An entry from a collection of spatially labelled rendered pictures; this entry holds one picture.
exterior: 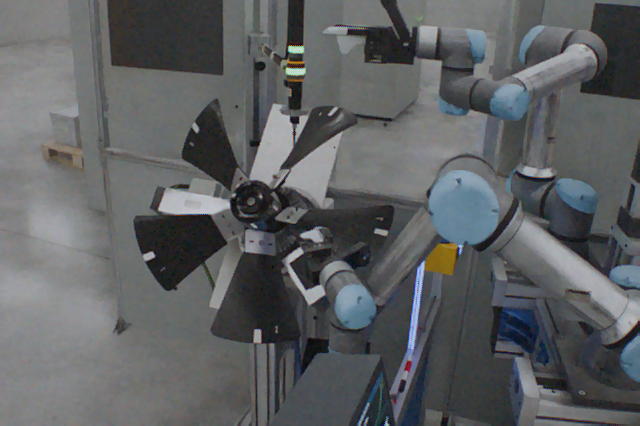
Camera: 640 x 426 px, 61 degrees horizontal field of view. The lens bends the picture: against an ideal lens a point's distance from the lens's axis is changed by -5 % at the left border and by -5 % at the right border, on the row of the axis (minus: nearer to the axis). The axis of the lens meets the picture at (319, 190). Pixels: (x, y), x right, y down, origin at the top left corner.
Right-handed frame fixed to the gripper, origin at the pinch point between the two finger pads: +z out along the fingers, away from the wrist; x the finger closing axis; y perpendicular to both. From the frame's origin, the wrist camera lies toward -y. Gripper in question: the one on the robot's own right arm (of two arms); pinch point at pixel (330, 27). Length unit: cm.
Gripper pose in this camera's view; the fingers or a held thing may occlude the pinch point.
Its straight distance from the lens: 135.3
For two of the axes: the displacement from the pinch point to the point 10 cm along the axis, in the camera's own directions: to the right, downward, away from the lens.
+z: -9.8, -1.0, 1.6
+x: 1.9, -3.4, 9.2
